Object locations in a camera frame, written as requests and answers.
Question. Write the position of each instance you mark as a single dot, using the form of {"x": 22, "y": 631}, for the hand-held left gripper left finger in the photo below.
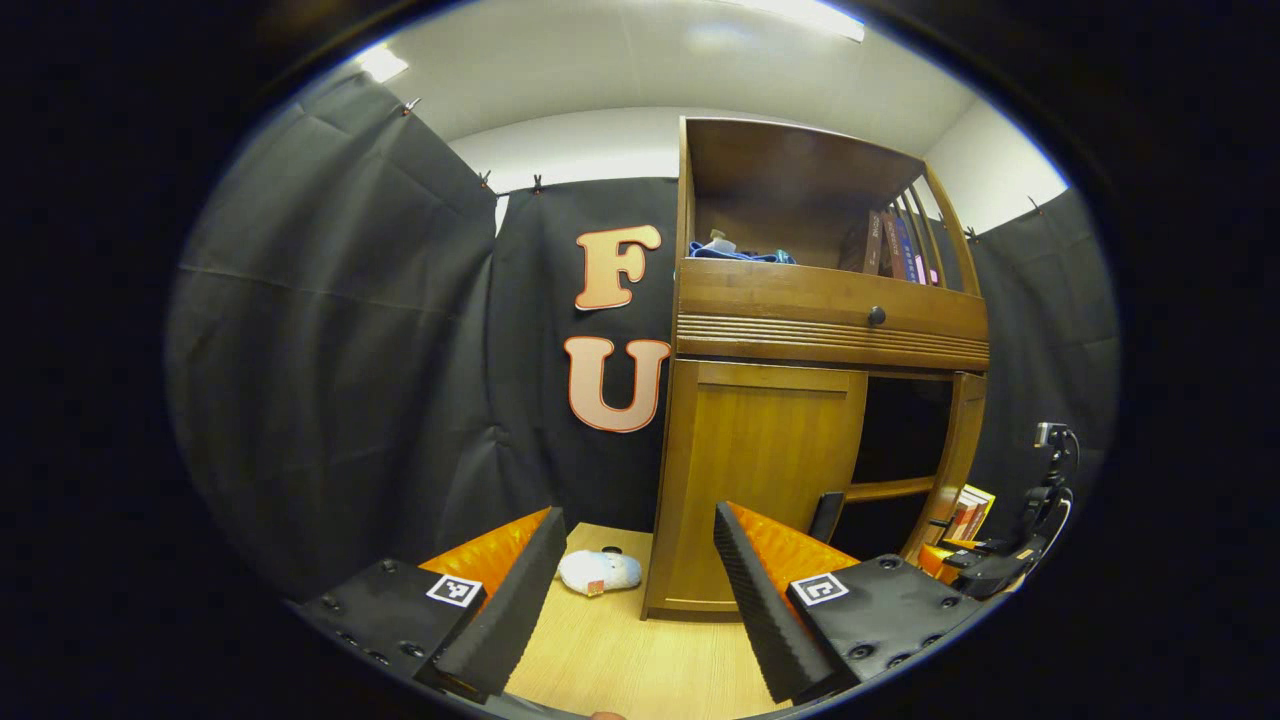
{"x": 520, "y": 610}

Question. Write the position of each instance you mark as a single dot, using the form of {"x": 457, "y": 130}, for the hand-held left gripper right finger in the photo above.
{"x": 765, "y": 620}

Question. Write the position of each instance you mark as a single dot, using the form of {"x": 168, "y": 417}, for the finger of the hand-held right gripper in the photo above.
{"x": 938, "y": 562}

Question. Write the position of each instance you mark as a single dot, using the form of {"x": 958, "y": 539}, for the wooden double-door shoe cabinet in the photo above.
{"x": 790, "y": 170}

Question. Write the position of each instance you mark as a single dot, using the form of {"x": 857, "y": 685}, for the wooden cabinet drawer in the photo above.
{"x": 800, "y": 300}

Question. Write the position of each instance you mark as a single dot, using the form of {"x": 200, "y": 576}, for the yellow orange book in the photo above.
{"x": 972, "y": 512}

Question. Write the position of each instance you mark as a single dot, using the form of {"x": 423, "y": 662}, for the white plush toy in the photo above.
{"x": 600, "y": 572}

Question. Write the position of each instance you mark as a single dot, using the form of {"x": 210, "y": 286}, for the black round drawer knob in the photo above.
{"x": 877, "y": 316}

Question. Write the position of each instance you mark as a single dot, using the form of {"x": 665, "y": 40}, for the maroon book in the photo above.
{"x": 888, "y": 248}

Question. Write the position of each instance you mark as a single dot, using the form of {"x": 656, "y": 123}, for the black backdrop cloth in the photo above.
{"x": 330, "y": 350}

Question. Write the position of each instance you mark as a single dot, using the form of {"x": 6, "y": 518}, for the blue cloth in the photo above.
{"x": 745, "y": 257}

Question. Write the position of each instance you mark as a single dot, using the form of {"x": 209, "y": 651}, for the small beige bottle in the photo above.
{"x": 721, "y": 241}

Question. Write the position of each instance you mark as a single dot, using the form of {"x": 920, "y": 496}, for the ceiling strip light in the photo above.
{"x": 382, "y": 63}

